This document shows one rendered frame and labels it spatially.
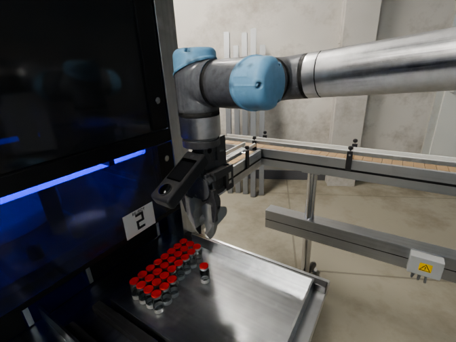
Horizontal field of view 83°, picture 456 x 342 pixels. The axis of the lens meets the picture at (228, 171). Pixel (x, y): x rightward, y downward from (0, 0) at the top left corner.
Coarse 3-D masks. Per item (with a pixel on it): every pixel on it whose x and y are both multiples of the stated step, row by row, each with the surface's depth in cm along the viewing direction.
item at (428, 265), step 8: (408, 256) 118; (416, 256) 112; (424, 256) 112; (432, 256) 112; (408, 264) 115; (416, 264) 113; (424, 264) 112; (432, 264) 110; (440, 264) 108; (416, 272) 115; (424, 272) 113; (432, 272) 111; (440, 272) 109
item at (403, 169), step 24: (264, 144) 140; (288, 144) 133; (312, 144) 132; (288, 168) 134; (312, 168) 127; (336, 168) 121; (360, 168) 115; (384, 168) 110; (408, 168) 105; (432, 168) 104; (432, 192) 104
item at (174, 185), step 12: (192, 156) 48; (204, 156) 47; (180, 168) 46; (192, 168) 45; (204, 168) 48; (168, 180) 45; (180, 180) 44; (192, 180) 46; (156, 192) 44; (168, 192) 43; (180, 192) 44; (168, 204) 42
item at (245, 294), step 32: (224, 256) 68; (192, 288) 58; (224, 288) 58; (256, 288) 58; (288, 288) 57; (160, 320) 51; (192, 320) 51; (224, 320) 51; (256, 320) 50; (288, 320) 50
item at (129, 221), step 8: (144, 208) 61; (152, 208) 63; (128, 216) 57; (144, 216) 61; (152, 216) 64; (128, 224) 58; (136, 224) 60; (152, 224) 64; (128, 232) 58; (136, 232) 60
